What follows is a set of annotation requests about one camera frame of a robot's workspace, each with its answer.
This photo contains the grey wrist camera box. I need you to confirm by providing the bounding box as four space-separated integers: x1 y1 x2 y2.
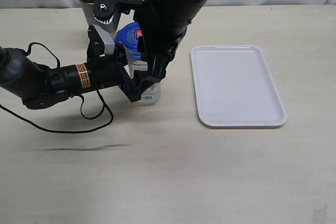
88 25 115 57

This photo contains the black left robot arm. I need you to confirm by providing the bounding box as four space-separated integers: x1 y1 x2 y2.
1 45 141 110

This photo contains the white rectangular tray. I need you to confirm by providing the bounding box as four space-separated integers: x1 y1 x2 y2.
191 45 288 129

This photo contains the black cable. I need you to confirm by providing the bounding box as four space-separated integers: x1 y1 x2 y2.
0 41 114 133

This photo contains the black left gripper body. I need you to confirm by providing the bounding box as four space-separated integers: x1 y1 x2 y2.
88 42 141 103

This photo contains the tall clear plastic container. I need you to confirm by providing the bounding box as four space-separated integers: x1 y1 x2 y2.
125 48 161 105

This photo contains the blue plastic container lid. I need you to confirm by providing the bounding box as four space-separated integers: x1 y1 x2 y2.
114 22 142 62

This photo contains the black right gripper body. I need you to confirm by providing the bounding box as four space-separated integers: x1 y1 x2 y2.
93 0 205 77

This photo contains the stainless steel tumbler cup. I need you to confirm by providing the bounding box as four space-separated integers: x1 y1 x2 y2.
79 0 121 37

